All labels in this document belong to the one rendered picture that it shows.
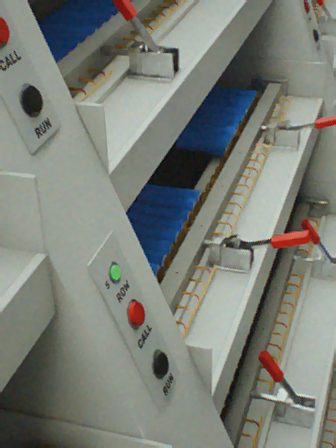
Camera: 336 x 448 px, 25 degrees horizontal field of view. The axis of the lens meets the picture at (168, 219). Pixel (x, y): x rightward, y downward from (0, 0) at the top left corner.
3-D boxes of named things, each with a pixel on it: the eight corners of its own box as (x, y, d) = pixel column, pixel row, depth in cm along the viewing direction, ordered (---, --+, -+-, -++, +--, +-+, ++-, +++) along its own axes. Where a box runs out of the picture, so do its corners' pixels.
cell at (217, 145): (180, 146, 96) (231, 152, 94) (176, 153, 94) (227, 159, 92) (180, 133, 95) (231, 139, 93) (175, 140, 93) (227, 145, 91)
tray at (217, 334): (321, 126, 110) (326, 62, 105) (211, 439, 62) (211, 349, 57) (187, 113, 116) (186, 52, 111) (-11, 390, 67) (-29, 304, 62)
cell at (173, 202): (142, 203, 84) (199, 211, 82) (136, 212, 83) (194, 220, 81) (141, 189, 83) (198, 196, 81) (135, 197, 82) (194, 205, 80)
